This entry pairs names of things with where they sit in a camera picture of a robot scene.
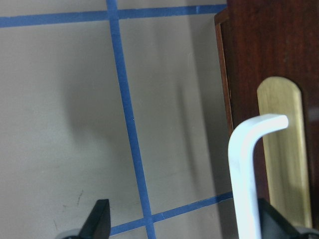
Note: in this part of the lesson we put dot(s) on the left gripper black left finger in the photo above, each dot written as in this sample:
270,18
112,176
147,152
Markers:
98,223

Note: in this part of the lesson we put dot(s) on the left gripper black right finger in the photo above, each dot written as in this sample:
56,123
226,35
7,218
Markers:
273,224

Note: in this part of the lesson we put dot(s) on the white drawer handle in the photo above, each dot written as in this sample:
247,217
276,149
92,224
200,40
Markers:
241,166

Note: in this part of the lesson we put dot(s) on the dark wooden drawer cabinet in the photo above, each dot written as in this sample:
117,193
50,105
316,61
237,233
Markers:
258,39

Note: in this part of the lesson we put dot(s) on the brass handle backplate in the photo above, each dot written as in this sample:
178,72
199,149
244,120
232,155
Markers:
285,151

